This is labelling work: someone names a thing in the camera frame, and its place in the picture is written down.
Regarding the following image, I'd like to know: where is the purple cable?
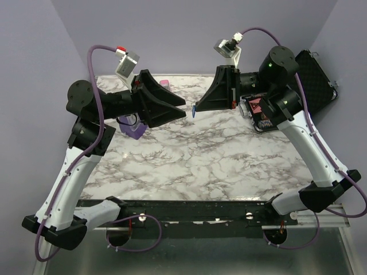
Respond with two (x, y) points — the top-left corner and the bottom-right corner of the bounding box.
(240, 27), (367, 249)
(34, 44), (163, 262)

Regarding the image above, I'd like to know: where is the aluminium frame extrusion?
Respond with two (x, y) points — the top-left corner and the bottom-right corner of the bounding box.
(295, 204), (350, 228)

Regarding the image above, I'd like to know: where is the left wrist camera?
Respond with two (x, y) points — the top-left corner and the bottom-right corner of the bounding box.
(115, 49), (140, 90)

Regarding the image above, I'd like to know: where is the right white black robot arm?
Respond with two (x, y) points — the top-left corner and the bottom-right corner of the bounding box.
(193, 46), (361, 225)

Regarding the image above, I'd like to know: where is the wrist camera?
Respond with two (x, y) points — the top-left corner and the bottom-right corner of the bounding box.
(115, 49), (140, 90)
(213, 32), (243, 68)

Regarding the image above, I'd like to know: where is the black poker chip case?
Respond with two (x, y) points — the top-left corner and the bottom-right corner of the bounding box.
(239, 49), (338, 133)

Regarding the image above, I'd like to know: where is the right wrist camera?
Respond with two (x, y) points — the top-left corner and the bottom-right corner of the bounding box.
(213, 32), (243, 68)

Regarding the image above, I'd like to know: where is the purple metronome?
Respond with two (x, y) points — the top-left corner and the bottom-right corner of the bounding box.
(116, 113), (148, 140)

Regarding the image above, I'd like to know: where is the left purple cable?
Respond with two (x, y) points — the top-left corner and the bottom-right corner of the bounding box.
(34, 44), (163, 262)

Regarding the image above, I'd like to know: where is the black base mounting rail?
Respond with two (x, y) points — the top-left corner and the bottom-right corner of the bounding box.
(76, 197), (299, 238)

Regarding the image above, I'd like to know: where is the pink metronome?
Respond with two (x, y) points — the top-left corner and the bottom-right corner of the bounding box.
(159, 80), (171, 92)

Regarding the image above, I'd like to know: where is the red playing card deck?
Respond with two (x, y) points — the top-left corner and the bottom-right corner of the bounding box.
(248, 97), (262, 115)

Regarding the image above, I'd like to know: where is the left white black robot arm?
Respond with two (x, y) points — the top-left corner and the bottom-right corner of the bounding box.
(22, 70), (186, 250)

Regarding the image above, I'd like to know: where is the blue key tag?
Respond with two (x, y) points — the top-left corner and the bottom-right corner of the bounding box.
(192, 104), (196, 119)

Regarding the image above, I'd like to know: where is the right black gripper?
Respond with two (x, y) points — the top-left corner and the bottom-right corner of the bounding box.
(194, 65), (274, 112)

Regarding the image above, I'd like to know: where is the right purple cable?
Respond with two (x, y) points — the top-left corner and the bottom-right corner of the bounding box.
(240, 27), (367, 249)

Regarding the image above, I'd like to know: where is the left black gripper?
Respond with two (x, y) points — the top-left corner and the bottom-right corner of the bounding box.
(97, 69), (186, 127)

